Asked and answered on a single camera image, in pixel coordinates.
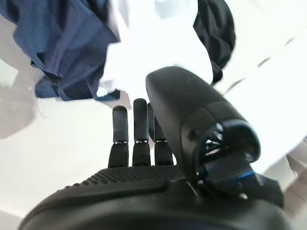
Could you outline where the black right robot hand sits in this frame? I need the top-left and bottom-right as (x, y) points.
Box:
(19, 66), (293, 230)

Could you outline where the white garment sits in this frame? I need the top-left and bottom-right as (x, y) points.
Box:
(95, 0), (216, 98)

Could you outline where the blue garment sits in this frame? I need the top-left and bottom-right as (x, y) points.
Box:
(0, 0), (121, 102)

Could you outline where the black garment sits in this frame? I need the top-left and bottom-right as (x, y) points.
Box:
(192, 0), (237, 86)

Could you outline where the beige bed cover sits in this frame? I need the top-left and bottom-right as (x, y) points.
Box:
(0, 0), (307, 230)

